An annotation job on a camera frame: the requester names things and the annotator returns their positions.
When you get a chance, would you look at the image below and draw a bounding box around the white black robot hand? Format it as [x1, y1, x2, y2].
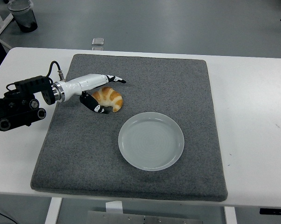
[60, 73, 127, 115]

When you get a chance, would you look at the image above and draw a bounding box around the golden croissant bread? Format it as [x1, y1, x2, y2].
[91, 86, 123, 113]

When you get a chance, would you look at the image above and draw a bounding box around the pale grey round plate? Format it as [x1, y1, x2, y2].
[118, 112, 185, 172]

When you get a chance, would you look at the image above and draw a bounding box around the grey metal plate with screws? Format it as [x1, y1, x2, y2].
[86, 210, 201, 224]

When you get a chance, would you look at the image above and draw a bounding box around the grey square felt mat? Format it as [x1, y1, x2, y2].
[30, 54, 228, 203]

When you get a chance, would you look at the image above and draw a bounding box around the black bin with clear bag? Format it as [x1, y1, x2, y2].
[7, 0, 38, 33]

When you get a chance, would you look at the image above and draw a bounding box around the white table leg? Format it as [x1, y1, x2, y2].
[44, 197, 63, 224]
[224, 206, 238, 224]

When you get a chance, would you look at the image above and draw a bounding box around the black table control panel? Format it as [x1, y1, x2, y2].
[259, 207, 281, 216]

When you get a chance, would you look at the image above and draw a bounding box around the white furniture frame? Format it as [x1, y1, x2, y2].
[0, 0, 14, 50]

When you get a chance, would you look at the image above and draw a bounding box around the white bracket under table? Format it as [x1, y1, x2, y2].
[105, 201, 123, 213]

